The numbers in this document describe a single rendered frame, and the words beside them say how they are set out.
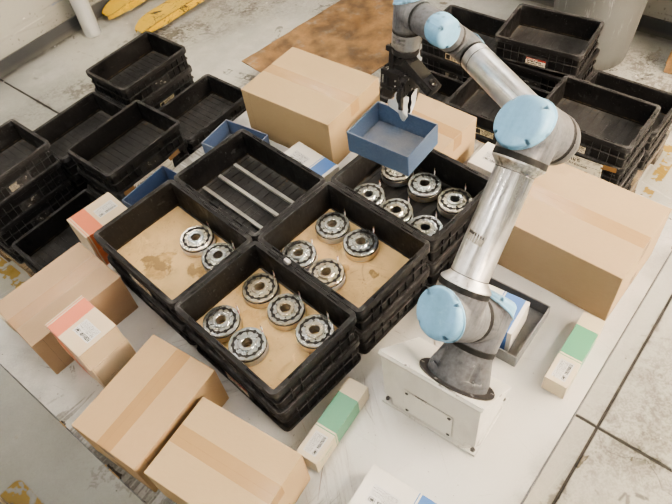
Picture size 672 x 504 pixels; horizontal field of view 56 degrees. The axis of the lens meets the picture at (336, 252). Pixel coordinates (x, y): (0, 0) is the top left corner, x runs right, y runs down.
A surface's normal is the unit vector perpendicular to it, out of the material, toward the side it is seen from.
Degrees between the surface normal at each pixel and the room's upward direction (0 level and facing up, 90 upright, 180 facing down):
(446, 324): 52
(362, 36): 0
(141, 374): 0
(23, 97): 0
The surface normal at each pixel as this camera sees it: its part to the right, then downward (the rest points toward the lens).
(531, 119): -0.62, -0.24
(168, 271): -0.10, -0.63
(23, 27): 0.78, 0.43
